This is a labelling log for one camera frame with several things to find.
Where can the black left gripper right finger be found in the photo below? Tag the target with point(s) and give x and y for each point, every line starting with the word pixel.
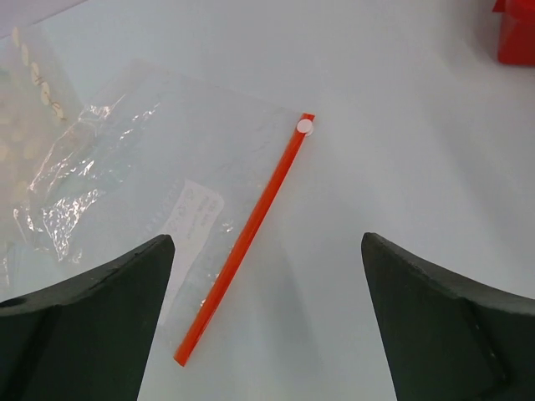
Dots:
pixel 445 336

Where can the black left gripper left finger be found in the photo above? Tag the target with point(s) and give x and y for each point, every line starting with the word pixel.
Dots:
pixel 88 337

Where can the clear bag with orange zipper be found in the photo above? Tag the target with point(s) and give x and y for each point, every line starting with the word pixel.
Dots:
pixel 200 163

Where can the crumpled clear plastic bag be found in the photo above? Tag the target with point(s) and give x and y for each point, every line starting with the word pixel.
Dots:
pixel 89 160

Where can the bag of white round stickers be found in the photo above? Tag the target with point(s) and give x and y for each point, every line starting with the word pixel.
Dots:
pixel 37 103

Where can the red plastic tray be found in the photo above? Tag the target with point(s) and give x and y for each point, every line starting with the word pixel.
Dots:
pixel 516 37

